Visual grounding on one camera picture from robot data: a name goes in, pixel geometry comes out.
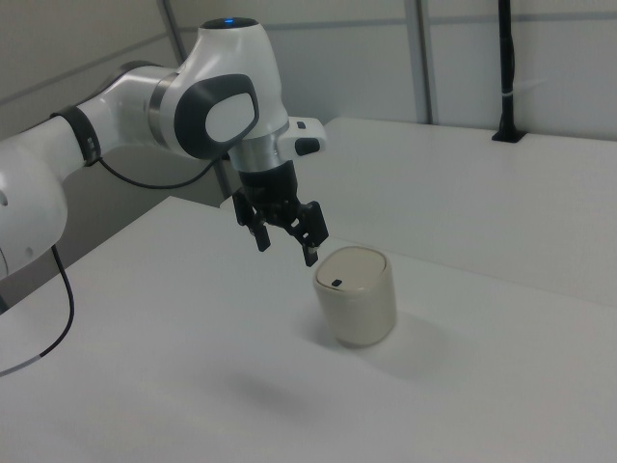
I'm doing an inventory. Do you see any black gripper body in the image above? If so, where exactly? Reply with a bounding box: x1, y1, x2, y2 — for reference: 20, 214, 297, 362
237, 161, 303, 228

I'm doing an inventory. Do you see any cream trash can lid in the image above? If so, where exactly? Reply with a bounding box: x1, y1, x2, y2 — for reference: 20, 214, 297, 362
317, 246, 388, 292

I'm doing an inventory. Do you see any small cream trash can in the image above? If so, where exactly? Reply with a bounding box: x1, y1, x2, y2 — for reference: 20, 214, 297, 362
312, 245, 398, 348

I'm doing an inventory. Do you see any black pole with base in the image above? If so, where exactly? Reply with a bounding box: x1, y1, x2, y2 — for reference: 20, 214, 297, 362
491, 0, 526, 144

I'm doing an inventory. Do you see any black hanging arm cable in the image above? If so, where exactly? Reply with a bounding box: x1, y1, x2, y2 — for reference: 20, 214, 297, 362
0, 151, 230, 377

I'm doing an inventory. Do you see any grey partition post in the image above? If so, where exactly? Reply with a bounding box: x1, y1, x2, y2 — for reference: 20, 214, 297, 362
415, 0, 442, 124

